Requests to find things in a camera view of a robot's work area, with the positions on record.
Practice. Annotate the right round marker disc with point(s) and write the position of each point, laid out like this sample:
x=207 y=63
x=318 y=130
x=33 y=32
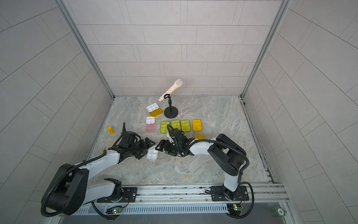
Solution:
x=278 y=212

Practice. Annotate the beige microphone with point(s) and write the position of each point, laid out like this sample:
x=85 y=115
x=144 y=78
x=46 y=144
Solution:
x=177 y=84

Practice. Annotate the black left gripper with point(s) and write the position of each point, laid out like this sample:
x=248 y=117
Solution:
x=145 y=148

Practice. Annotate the pink pillbox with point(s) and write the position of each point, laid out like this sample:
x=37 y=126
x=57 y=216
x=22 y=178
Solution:
x=150 y=124

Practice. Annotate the green pillbox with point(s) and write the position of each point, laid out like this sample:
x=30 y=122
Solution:
x=185 y=125
x=163 y=127
x=176 y=124

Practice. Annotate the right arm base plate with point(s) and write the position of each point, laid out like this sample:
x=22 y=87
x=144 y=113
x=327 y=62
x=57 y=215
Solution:
x=220 y=193

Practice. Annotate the green circuit board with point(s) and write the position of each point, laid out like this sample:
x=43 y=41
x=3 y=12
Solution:
x=234 y=209
x=114 y=210

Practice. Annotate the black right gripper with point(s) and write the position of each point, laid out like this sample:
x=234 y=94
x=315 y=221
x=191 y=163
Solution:
x=167 y=148

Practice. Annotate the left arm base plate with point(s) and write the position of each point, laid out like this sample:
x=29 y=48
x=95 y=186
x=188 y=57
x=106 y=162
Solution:
x=128 y=195

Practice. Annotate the yellow pillbox left edge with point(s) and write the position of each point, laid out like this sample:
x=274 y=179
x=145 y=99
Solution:
x=110 y=130

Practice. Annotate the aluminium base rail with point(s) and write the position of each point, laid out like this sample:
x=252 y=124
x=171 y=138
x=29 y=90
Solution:
x=195 y=193

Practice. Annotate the clear pillbox white tray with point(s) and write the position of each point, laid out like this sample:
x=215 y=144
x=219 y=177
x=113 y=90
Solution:
x=152 y=154

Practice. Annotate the black microphone stand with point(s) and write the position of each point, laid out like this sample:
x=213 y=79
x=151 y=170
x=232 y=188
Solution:
x=171 y=111

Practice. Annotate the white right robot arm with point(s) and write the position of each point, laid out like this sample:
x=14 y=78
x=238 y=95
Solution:
x=230 y=157

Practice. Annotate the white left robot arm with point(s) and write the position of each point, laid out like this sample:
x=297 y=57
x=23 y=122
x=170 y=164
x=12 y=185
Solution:
x=69 y=189

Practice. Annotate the right green circuit board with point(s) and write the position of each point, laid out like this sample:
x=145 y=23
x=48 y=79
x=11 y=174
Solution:
x=234 y=209

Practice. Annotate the left green circuit board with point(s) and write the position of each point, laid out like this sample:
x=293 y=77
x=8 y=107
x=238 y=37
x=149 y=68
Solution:
x=114 y=210

